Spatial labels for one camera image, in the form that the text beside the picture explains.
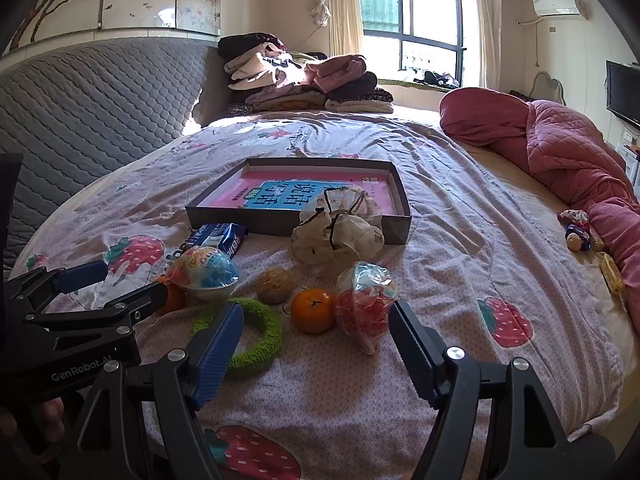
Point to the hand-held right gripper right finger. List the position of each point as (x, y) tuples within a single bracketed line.
[(415, 355)]

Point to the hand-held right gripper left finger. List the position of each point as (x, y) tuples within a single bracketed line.
[(217, 355)]

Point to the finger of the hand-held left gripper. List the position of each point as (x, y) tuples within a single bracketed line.
[(80, 276), (125, 305)]

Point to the orange tangerine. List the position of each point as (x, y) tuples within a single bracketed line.
[(175, 301), (312, 312)]

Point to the red toy egg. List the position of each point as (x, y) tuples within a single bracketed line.
[(357, 310)]

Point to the blue toy egg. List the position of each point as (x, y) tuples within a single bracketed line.
[(205, 272)]

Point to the blue snack packet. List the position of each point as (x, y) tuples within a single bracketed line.
[(220, 235)]

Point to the grey cardboard tray box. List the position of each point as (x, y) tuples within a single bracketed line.
[(240, 222)]

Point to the person's left hand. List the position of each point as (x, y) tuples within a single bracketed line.
[(50, 422)]

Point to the brown round fruit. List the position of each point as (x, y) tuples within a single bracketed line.
[(275, 285)]

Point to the cream bed sheet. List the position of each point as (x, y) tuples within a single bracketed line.
[(550, 260)]

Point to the grey quilted headboard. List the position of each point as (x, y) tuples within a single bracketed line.
[(100, 110)]

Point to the small doll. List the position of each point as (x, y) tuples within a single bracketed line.
[(577, 240)]

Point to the red white scrunchie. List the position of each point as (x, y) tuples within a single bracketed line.
[(574, 216)]

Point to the yellow snack packet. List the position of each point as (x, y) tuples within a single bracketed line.
[(611, 272)]

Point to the pink quilt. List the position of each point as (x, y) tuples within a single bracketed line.
[(550, 150)]

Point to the green windowsill cushion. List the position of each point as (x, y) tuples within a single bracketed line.
[(400, 85)]

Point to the dark clothes heap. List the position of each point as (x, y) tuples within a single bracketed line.
[(437, 79)]

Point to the dark bag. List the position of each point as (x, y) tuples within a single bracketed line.
[(521, 95)]

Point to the pile of folded clothes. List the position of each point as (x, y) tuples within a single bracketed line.
[(280, 70)]

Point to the white drawer unit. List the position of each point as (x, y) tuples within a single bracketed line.
[(630, 165)]

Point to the heart-shaped chair back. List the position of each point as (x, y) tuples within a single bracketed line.
[(547, 85)]

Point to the black television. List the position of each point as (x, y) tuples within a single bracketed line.
[(622, 92)]

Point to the cream curtain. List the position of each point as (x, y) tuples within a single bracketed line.
[(340, 0), (484, 25)]

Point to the window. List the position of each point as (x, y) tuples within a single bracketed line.
[(430, 10)]

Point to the white air conditioner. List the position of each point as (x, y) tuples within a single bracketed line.
[(559, 6)]

